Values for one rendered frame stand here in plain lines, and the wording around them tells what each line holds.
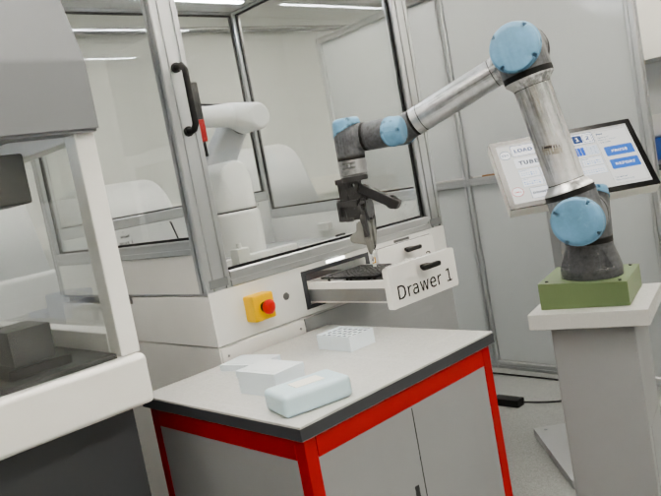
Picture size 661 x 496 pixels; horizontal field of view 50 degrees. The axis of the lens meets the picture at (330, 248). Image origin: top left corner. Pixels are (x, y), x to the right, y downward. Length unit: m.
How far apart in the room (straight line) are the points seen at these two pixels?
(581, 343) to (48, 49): 1.37
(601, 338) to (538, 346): 2.01
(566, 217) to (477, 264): 2.25
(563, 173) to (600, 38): 1.76
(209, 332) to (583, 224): 0.98
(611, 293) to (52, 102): 1.31
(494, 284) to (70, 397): 2.82
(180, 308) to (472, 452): 0.87
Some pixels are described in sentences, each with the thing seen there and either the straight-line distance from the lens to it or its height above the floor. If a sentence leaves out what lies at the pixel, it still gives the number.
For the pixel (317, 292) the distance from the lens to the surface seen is 2.08.
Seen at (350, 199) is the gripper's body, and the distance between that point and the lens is 1.91.
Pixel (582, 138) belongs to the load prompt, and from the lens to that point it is 2.77.
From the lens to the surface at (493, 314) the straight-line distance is 3.98.
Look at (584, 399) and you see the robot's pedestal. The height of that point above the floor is 0.53.
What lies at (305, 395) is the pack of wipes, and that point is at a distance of 1.37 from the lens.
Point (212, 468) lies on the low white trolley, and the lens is 1.64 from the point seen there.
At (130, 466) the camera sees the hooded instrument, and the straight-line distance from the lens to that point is 1.62.
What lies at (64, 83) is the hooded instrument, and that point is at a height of 1.46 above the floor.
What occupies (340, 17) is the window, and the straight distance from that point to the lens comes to 2.39.
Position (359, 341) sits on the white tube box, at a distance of 1.77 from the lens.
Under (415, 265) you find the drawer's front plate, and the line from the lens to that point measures 1.93.
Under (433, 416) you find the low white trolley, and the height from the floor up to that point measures 0.64.
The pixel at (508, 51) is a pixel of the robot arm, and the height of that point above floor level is 1.39.
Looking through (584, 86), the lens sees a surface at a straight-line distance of 3.46.
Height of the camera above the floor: 1.19
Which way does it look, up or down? 6 degrees down
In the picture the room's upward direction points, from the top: 10 degrees counter-clockwise
